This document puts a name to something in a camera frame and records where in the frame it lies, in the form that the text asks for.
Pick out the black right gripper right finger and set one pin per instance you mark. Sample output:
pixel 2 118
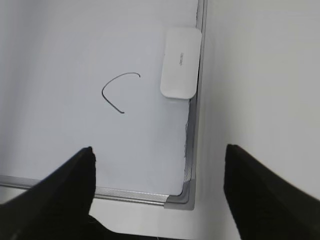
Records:
pixel 263 205

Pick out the white rectangular board eraser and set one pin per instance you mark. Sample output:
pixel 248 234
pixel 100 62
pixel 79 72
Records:
pixel 180 67

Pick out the white board with grey frame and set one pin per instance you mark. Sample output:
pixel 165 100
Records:
pixel 79 73

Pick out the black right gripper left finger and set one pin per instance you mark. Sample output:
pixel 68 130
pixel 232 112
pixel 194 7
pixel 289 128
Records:
pixel 56 208

